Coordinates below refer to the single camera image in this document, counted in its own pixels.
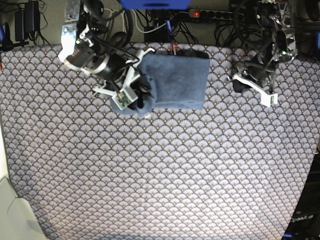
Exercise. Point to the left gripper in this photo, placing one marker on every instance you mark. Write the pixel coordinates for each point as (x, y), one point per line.
(261, 72)

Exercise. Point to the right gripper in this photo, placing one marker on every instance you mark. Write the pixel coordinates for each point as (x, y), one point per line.
(111, 68)

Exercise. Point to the blue T-shirt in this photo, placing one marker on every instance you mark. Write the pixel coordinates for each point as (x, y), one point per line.
(176, 81)

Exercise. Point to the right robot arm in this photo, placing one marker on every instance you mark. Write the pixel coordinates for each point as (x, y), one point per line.
(95, 45)

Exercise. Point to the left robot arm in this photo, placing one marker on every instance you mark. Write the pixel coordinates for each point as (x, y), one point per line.
(276, 46)

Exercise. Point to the patterned fan tablecloth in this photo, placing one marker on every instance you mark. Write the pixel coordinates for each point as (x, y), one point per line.
(233, 170)

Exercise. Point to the black power strip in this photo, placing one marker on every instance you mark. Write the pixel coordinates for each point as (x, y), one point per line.
(211, 14)

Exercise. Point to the black power adapter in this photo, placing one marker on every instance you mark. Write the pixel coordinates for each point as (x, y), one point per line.
(27, 21)

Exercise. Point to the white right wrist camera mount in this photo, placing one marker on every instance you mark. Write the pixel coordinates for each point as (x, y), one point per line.
(126, 95)

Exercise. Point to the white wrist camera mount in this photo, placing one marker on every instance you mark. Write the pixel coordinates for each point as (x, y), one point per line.
(266, 99)
(126, 95)

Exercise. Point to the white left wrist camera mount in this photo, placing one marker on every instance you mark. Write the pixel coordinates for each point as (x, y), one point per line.
(266, 99)

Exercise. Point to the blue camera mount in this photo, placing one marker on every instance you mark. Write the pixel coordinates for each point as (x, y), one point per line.
(155, 4)

